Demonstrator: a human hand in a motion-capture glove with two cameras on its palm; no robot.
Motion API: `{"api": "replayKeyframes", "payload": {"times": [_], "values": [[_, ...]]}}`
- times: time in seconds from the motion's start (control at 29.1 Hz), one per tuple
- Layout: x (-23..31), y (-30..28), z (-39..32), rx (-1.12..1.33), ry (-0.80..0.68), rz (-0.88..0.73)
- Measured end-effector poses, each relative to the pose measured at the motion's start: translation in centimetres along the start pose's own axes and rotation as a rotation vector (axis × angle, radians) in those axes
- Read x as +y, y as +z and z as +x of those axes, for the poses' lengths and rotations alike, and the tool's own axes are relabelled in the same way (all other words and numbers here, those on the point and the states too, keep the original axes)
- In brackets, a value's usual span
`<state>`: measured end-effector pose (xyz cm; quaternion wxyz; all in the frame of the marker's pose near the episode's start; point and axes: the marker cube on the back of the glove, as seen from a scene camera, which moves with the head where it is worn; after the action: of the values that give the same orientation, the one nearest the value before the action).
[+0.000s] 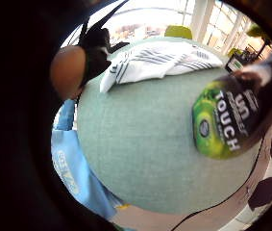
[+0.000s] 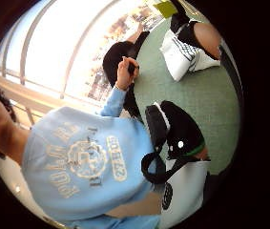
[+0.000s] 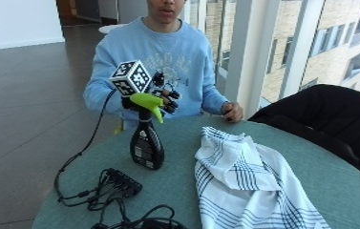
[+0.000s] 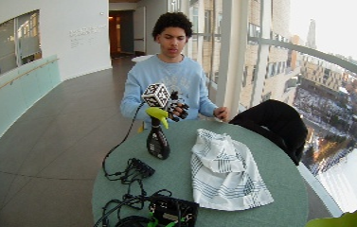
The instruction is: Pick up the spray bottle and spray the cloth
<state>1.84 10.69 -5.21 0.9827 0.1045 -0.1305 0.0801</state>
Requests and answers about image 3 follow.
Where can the white round table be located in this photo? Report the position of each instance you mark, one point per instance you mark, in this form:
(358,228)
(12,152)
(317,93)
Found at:
(112,28)

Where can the black spray bottle green trigger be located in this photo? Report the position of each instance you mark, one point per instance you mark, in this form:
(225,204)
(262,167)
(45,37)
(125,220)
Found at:
(146,146)

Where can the person in light blue sweatshirt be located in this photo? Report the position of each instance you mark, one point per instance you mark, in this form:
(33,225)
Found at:
(167,47)

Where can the white blue-striped cloth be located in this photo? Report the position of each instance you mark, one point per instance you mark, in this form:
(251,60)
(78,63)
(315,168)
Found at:
(243,178)

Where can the black hub box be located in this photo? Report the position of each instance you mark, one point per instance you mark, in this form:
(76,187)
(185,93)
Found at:
(124,180)

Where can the white marker cube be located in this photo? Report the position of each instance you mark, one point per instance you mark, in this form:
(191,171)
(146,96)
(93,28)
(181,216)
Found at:
(133,78)

